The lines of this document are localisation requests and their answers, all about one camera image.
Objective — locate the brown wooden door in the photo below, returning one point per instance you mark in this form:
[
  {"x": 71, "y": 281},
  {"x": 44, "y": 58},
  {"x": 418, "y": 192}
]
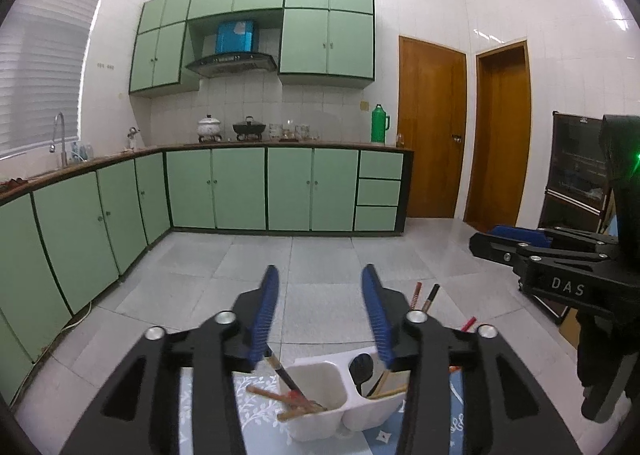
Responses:
[
  {"x": 500, "y": 145},
  {"x": 430, "y": 135}
]

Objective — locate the black range hood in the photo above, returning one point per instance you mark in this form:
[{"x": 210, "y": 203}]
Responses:
[{"x": 232, "y": 65}]

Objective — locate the steel kitchen faucet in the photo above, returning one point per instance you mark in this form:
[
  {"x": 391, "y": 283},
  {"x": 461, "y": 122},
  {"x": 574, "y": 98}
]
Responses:
[{"x": 61, "y": 135}]

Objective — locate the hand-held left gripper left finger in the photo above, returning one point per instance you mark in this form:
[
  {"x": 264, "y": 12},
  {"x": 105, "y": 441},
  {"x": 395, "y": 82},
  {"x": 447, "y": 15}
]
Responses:
[{"x": 265, "y": 310}]

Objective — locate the white two-compartment utensil holder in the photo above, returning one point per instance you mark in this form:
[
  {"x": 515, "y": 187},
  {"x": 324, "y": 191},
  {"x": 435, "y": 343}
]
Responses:
[{"x": 325, "y": 385}]

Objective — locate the black chopstick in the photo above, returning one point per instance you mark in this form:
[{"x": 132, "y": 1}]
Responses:
[{"x": 287, "y": 377}]

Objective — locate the blue box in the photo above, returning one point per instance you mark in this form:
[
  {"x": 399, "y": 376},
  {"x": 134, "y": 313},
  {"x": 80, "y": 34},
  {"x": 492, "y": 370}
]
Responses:
[{"x": 235, "y": 37}]

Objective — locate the red-tipped chopstick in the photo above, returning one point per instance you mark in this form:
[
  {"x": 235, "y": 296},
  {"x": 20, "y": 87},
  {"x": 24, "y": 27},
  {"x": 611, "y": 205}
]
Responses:
[{"x": 468, "y": 324}]

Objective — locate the white cooking pot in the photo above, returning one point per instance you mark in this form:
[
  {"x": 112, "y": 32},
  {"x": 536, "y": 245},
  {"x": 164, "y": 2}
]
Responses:
[{"x": 209, "y": 127}]

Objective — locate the green thermos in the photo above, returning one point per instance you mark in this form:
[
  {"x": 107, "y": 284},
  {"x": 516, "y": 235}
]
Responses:
[{"x": 379, "y": 125}]

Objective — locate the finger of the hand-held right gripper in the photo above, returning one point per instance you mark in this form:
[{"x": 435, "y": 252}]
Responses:
[
  {"x": 500, "y": 250},
  {"x": 520, "y": 234}
]

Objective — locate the white window blind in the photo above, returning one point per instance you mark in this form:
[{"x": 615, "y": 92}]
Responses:
[{"x": 40, "y": 75}]

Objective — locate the brown chopstick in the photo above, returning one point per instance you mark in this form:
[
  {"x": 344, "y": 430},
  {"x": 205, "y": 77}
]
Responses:
[
  {"x": 416, "y": 295},
  {"x": 431, "y": 297}
]

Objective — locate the black wok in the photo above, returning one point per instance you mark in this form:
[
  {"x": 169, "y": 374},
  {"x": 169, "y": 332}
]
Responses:
[{"x": 249, "y": 127}]

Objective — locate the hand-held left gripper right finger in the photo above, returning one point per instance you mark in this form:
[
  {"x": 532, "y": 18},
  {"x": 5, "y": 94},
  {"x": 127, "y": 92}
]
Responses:
[{"x": 372, "y": 305}]

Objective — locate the black glass-front cabinet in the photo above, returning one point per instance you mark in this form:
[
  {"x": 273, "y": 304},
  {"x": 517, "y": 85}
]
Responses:
[{"x": 575, "y": 175}]

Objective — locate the wooden chopstick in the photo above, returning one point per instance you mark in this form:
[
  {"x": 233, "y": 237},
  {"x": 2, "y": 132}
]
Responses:
[
  {"x": 392, "y": 389},
  {"x": 297, "y": 412}
]

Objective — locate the blue tree-print tablecloth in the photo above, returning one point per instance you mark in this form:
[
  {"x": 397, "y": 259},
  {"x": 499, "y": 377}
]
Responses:
[{"x": 260, "y": 415}]

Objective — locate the red patterned chopstick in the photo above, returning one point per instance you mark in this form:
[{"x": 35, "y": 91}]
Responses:
[{"x": 270, "y": 394}]

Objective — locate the black spoon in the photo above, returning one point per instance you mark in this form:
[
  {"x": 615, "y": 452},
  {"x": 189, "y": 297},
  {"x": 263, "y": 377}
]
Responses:
[{"x": 361, "y": 370}]

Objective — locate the glass jars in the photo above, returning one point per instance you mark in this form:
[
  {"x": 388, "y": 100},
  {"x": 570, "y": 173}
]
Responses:
[{"x": 295, "y": 131}]

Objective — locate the clear bottles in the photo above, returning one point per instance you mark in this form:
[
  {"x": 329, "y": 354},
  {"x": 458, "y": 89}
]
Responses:
[{"x": 82, "y": 152}]

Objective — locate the green base cabinets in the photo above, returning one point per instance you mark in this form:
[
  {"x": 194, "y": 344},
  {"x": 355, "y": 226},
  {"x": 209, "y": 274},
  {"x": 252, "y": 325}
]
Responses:
[{"x": 235, "y": 190}]

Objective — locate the green wall cabinets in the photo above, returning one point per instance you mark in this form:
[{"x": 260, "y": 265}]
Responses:
[{"x": 320, "y": 40}]

